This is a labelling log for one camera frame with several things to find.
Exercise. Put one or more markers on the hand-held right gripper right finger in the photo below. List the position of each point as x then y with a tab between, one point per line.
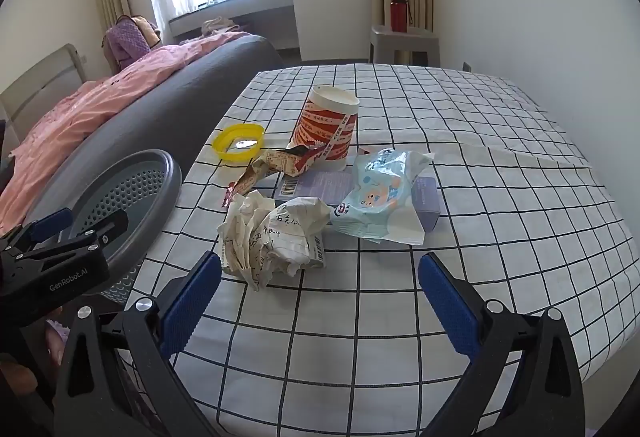
450	309

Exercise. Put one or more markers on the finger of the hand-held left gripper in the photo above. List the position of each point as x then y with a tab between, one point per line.
112	223
50	219

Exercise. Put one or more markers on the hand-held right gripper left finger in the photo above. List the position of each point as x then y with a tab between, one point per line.
190	304

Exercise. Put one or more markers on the grey perforated trash bin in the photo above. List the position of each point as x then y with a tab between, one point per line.
125	187

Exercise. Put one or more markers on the written paper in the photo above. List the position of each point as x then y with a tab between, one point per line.
270	237

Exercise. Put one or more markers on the light blue wet wipes pack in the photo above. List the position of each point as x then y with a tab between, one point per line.
380	197

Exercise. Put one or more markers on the red and white snack wrapper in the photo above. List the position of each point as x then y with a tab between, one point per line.
280	164

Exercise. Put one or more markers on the pale purple carton box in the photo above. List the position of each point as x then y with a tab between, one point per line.
320	184

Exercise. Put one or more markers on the red striped paper cup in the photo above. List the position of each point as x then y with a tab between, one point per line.
325	127

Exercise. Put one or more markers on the pink blanket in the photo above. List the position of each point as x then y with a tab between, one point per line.
90	112

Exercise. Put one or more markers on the yellow plastic lid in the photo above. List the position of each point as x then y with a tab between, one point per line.
222	147

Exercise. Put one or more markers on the beige bed headboard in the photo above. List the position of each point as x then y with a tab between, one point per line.
40	82

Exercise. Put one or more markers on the grey bed sheet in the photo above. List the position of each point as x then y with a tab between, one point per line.
200	87

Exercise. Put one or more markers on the black checked white tablecloth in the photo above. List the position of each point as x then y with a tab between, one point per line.
450	142

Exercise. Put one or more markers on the purple quilted bag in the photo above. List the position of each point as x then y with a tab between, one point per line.
127	42

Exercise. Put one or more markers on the beige cloth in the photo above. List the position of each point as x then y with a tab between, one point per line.
216	24

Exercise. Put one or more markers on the grey window ledge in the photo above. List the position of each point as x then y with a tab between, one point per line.
240	9

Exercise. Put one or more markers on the grey plastic stool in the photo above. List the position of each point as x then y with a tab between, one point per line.
405	39

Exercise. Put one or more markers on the red water bottle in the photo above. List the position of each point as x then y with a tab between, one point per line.
399	12

